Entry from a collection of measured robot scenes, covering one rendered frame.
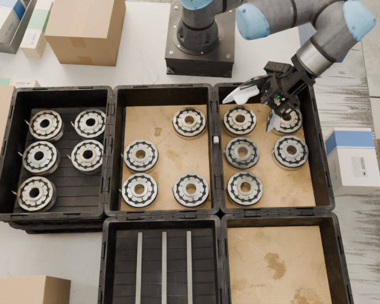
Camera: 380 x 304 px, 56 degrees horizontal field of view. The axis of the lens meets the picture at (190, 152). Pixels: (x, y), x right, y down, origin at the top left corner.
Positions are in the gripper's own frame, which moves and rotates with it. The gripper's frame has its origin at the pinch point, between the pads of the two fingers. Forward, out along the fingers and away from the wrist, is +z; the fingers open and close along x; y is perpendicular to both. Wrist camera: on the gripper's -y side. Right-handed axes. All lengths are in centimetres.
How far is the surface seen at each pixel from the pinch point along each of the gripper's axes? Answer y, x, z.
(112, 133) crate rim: -3.1, -23.7, 28.6
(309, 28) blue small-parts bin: -53, 22, -17
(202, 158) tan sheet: -4.6, 3.1, 21.8
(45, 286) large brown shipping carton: 33, -22, 52
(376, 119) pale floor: -94, 115, 3
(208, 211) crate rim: 16.6, 3.6, 19.7
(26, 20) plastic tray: -66, -64, 51
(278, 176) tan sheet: 0.2, 22.8, 10.1
